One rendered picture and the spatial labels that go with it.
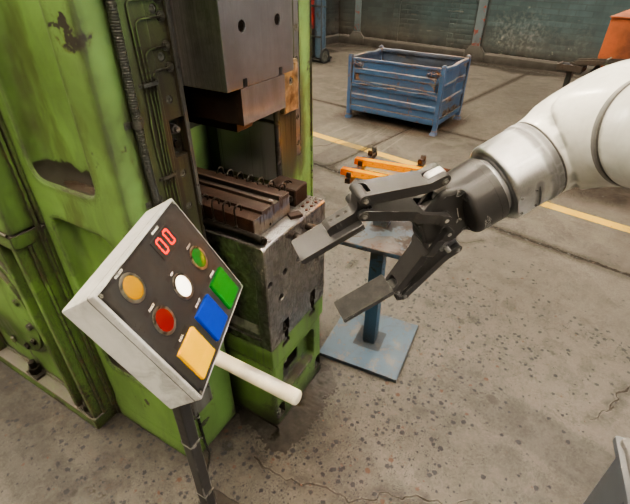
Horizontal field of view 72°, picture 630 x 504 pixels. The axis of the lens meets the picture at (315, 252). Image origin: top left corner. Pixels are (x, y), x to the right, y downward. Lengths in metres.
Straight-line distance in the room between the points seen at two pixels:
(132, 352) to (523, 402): 1.79
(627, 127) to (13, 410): 2.34
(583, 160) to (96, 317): 0.71
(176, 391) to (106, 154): 0.56
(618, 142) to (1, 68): 1.31
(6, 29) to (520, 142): 1.21
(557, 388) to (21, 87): 2.32
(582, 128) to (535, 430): 1.79
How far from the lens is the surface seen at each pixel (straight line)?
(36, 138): 1.45
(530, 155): 0.49
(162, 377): 0.86
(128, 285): 0.82
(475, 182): 0.47
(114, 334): 0.81
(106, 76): 1.09
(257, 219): 1.34
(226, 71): 1.14
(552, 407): 2.28
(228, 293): 1.02
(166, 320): 0.85
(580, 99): 0.51
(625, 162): 0.45
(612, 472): 1.49
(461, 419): 2.09
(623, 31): 4.52
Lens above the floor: 1.64
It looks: 35 degrees down
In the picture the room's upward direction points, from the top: straight up
